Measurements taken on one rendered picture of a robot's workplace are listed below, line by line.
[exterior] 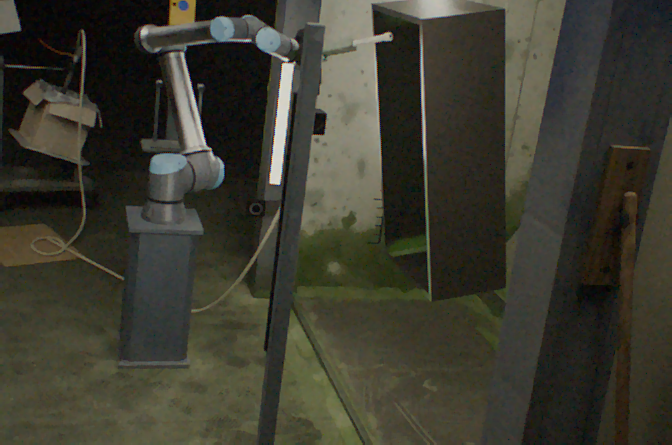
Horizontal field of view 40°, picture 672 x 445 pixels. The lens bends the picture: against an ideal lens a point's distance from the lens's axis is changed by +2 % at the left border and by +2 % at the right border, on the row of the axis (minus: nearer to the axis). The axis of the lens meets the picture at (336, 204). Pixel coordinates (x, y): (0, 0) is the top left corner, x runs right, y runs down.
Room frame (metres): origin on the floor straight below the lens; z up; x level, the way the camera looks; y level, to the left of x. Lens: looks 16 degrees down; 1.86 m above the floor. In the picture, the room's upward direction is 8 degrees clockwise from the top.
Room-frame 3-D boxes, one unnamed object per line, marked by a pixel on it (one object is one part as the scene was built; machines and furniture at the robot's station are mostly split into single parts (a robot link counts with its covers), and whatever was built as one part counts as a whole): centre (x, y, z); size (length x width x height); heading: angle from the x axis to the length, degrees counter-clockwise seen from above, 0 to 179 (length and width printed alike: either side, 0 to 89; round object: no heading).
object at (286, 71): (4.54, 0.33, 0.96); 0.06 x 0.02 x 0.63; 107
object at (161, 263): (3.75, 0.73, 0.32); 0.31 x 0.31 x 0.64; 17
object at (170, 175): (3.76, 0.73, 0.83); 0.17 x 0.15 x 0.18; 139
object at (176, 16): (4.57, 0.88, 1.42); 0.12 x 0.06 x 0.26; 107
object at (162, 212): (3.75, 0.73, 0.69); 0.19 x 0.19 x 0.10
